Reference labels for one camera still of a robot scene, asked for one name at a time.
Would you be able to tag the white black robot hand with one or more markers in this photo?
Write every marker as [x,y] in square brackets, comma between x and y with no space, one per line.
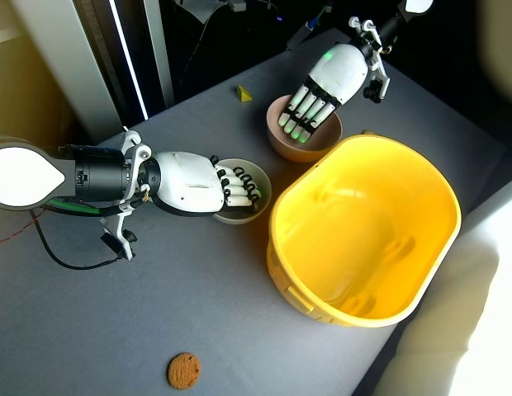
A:
[186,181]
[338,72]

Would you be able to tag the small pale grey bowl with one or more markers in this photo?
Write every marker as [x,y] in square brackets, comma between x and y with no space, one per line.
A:
[239,218]

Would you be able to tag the large pinkish brown bowl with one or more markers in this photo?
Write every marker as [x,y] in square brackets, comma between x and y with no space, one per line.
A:
[297,152]

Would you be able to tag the large yellow plastic tub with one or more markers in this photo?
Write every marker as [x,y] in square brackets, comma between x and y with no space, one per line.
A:
[363,231]

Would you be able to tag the triangular toy block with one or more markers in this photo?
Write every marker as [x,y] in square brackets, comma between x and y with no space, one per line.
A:
[243,95]

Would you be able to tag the grey table cloth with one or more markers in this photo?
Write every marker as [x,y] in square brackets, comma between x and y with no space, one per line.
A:
[115,321]

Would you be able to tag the round brown cookie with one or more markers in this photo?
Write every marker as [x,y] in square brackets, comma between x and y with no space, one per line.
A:
[183,370]

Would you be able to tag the blurred white foreground object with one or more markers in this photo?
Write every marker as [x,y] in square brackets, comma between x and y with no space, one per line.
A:
[446,330]

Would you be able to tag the white frame pillar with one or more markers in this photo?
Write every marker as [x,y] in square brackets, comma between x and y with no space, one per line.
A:
[66,62]

